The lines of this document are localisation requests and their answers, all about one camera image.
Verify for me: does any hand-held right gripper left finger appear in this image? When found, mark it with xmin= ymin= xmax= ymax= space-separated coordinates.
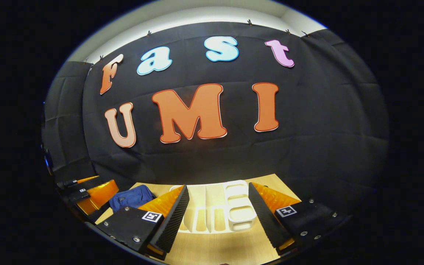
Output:
xmin=96 ymin=185 xmax=190 ymax=258

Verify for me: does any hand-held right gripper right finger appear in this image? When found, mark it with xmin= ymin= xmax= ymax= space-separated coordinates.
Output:
xmin=248 ymin=182 xmax=349 ymax=255

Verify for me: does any white bookshelf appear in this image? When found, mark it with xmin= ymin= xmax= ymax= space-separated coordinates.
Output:
xmin=170 ymin=180 xmax=258 ymax=234

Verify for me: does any blue schoolbag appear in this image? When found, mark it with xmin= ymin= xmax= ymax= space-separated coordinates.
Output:
xmin=109 ymin=185 xmax=156 ymax=213

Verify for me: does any black backdrop cloth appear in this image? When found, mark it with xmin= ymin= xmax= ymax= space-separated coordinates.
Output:
xmin=42 ymin=21 xmax=390 ymax=218

